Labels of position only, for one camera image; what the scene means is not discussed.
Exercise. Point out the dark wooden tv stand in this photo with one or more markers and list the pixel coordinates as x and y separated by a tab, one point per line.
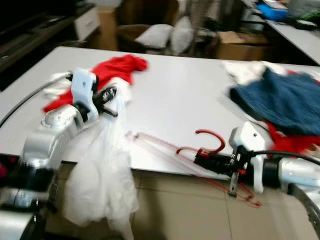
40	40

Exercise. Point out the white sheer shirt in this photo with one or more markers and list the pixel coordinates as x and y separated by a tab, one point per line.
105	185

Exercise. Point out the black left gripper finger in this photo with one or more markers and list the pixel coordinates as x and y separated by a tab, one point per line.
109	100
108	91

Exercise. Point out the black television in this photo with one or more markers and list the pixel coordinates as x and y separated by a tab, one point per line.
30	7

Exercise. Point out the white pillow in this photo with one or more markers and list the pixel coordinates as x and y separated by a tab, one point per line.
152	36
182	35

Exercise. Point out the white crumpled cloth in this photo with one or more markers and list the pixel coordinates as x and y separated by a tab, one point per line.
55	87

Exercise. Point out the red plastic hanger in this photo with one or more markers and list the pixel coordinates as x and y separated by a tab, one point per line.
210	131

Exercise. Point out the brown wicker armchair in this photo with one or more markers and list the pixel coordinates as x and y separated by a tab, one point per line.
130	12

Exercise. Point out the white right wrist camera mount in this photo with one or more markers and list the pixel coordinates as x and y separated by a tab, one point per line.
249	142

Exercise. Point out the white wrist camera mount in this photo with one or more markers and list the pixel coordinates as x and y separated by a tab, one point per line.
84	90
249	142

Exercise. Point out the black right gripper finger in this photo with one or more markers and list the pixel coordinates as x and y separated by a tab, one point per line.
207	166
207	157

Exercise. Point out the brown cardboard box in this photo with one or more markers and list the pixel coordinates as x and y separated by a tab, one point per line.
240	47

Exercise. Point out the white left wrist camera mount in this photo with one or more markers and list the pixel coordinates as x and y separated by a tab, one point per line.
84	90

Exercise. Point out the blue plastic container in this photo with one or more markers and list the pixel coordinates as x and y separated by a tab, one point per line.
272	11

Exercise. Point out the blue denim garment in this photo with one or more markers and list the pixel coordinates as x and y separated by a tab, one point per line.
280	100

